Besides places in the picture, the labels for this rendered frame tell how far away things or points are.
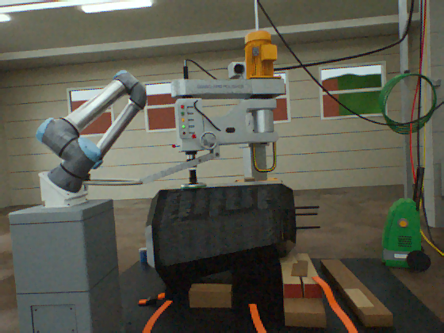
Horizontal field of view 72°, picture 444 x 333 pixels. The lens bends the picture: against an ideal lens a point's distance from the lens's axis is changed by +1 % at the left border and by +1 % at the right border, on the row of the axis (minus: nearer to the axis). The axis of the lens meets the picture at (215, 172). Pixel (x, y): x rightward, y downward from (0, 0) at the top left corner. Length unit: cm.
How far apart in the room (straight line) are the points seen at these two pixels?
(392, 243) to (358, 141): 632
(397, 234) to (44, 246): 269
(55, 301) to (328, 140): 803
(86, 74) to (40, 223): 840
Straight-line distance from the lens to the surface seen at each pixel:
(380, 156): 948
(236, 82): 265
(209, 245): 237
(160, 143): 898
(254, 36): 284
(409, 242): 316
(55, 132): 189
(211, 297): 232
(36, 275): 192
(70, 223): 175
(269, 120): 272
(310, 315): 210
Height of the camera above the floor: 107
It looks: 3 degrees down
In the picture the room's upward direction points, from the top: 4 degrees counter-clockwise
